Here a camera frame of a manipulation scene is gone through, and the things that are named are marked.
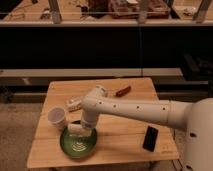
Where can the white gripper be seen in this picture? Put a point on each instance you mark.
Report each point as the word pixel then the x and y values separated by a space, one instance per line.
pixel 88 125

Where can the white sponge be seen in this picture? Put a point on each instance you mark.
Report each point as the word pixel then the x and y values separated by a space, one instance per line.
pixel 77 129

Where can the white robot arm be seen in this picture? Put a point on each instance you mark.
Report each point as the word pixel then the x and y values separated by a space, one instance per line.
pixel 196 119

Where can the green ceramic bowl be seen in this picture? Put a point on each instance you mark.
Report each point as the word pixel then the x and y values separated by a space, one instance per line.
pixel 77 145

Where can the clear plastic bottle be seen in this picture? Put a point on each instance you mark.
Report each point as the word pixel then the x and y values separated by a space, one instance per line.
pixel 74 104

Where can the small wooden table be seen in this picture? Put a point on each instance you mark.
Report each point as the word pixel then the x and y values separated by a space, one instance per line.
pixel 119 139

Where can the brown marker pen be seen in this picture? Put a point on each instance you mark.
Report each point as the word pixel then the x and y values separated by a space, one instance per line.
pixel 123 92

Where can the black smartphone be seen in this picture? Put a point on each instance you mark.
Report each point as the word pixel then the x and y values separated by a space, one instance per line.
pixel 150 139

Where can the long wooden workbench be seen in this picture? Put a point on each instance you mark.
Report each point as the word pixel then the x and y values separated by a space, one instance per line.
pixel 111 13

